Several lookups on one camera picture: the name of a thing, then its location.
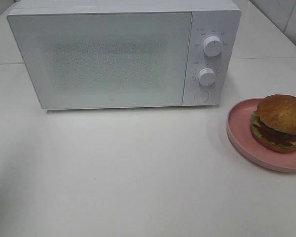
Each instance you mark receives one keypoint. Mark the round white door button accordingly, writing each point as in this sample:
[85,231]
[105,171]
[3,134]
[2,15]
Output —
[201,97]

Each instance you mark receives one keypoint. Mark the white timer knob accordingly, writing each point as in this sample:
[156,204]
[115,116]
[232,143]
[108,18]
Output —
[206,77]

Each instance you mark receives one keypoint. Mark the pink round plate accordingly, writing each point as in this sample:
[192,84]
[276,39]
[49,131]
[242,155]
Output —
[238,129]

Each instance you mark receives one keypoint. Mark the burger with lettuce and cheese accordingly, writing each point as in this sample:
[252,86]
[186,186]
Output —
[273,123]

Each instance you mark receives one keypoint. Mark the white microwave door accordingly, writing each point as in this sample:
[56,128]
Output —
[86,61]

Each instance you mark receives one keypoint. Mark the white microwave oven body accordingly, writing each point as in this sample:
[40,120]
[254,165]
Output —
[209,18]

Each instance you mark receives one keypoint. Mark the upper white power knob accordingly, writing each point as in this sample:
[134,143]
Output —
[212,46]

